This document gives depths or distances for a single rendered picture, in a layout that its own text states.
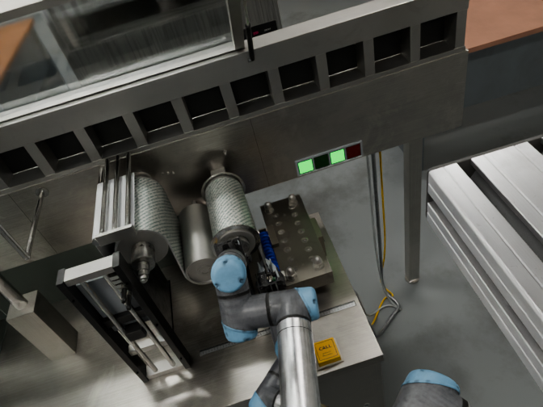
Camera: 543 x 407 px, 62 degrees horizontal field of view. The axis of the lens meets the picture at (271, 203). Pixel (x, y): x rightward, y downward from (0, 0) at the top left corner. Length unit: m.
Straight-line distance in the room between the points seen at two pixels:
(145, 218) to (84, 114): 0.36
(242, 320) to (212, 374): 0.55
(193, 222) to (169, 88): 0.42
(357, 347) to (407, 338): 1.06
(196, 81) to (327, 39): 0.41
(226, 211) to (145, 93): 0.42
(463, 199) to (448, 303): 2.40
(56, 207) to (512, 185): 1.52
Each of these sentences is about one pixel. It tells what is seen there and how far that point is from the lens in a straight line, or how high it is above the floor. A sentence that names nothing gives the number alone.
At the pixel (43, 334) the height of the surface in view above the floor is 1.05.
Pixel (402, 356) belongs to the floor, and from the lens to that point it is 2.49.
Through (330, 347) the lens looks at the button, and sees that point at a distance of 1.48.
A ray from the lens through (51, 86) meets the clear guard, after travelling 1.38.
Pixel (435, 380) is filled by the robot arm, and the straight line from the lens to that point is 1.15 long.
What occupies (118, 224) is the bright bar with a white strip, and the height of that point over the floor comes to 1.44.
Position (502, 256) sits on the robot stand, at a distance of 0.25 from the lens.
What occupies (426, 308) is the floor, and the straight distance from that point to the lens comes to 2.63.
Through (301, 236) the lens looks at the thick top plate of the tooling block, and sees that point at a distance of 1.61.
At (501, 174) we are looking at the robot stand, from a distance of 0.29.
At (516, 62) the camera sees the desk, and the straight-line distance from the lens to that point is 3.32.
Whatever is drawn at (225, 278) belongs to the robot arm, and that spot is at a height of 1.47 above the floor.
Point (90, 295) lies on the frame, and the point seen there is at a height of 1.36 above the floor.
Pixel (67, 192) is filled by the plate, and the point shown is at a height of 1.38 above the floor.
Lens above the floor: 2.22
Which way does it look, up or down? 43 degrees down
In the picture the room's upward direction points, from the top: 16 degrees counter-clockwise
